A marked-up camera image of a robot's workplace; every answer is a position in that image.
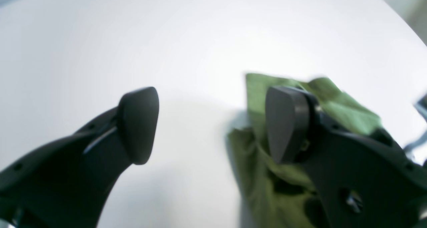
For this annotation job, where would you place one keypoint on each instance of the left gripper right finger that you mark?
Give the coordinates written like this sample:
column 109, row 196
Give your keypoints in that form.
column 363, row 181

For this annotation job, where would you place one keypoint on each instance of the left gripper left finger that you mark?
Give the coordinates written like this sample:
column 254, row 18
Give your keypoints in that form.
column 66, row 183

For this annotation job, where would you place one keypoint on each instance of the olive green T-shirt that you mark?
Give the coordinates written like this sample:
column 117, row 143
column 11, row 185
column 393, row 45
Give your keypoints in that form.
column 282, row 196

